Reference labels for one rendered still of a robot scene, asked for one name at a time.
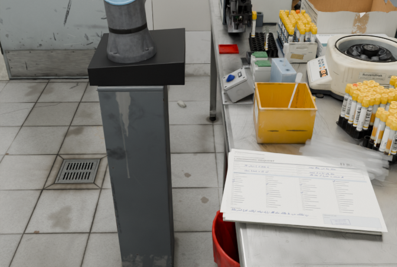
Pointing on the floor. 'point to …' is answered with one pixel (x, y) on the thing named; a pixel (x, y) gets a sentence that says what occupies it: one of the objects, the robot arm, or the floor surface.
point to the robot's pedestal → (140, 171)
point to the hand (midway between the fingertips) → (237, 25)
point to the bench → (251, 248)
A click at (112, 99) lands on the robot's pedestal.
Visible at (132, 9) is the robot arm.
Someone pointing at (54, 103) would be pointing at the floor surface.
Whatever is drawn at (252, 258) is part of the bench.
